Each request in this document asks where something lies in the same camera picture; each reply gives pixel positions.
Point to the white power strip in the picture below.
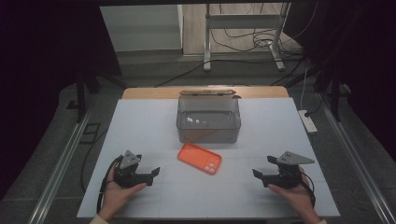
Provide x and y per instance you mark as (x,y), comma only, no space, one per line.
(308,122)

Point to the person's left hand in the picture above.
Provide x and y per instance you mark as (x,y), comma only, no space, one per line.
(116,194)

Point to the orange phone case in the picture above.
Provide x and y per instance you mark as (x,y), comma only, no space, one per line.
(200,158)

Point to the grey transparent storage box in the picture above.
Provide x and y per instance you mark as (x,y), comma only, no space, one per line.
(208,123)

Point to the dark curtain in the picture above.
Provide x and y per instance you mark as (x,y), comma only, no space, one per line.
(364,62)
(40,77)

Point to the black floor frame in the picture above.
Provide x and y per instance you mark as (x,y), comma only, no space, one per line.
(90,133)

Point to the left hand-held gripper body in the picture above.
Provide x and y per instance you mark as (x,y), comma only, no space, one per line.
(129,177)

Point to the person's right hand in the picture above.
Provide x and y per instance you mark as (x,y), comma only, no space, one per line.
(295,197)

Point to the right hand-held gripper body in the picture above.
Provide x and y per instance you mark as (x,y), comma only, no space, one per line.
(288,174)

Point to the white wall panel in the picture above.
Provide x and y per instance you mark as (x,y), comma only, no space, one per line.
(140,28)

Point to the grey metal stand frame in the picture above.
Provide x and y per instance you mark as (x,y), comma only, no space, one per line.
(207,46)

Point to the black stand leg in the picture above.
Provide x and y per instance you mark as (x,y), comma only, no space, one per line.
(81,96)
(334,99)

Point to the aluminium floor rail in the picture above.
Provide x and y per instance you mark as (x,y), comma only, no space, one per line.
(59,168)
(358,161)

